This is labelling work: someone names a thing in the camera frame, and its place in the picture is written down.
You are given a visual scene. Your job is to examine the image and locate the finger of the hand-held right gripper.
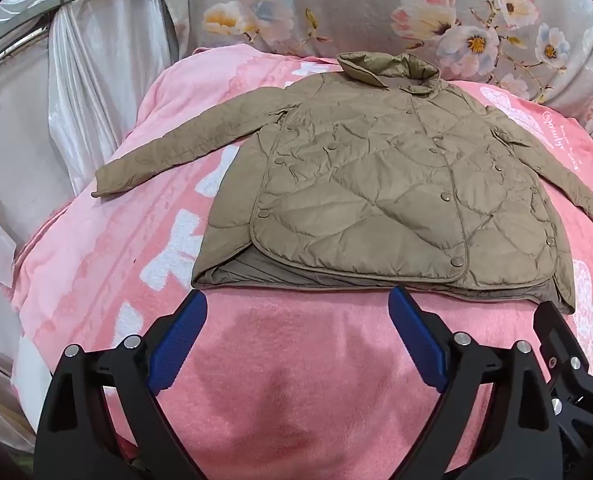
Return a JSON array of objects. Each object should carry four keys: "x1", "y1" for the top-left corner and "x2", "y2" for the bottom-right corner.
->
[{"x1": 533, "y1": 300, "x2": 592, "y2": 403}]

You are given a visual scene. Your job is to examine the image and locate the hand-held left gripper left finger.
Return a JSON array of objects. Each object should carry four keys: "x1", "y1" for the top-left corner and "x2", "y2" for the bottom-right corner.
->
[{"x1": 34, "y1": 289, "x2": 210, "y2": 480}]

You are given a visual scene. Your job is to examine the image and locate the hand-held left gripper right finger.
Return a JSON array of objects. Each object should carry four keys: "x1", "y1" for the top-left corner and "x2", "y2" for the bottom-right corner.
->
[{"x1": 387, "y1": 285, "x2": 563, "y2": 480}]

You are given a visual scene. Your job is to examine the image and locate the khaki quilted jacket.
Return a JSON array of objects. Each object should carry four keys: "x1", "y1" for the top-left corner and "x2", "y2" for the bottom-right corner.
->
[{"x1": 90, "y1": 51, "x2": 593, "y2": 316}]

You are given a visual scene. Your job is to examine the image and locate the pink printed blanket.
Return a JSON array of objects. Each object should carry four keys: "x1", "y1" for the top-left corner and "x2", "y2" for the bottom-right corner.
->
[{"x1": 9, "y1": 45, "x2": 593, "y2": 480}]

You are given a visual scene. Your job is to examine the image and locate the white satin curtain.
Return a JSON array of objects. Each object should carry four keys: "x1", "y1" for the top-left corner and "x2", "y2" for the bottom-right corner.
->
[{"x1": 0, "y1": 0, "x2": 177, "y2": 361}]

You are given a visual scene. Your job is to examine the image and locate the grey floral quilt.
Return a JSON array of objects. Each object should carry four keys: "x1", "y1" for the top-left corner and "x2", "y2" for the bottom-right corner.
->
[{"x1": 156, "y1": 0, "x2": 593, "y2": 161}]

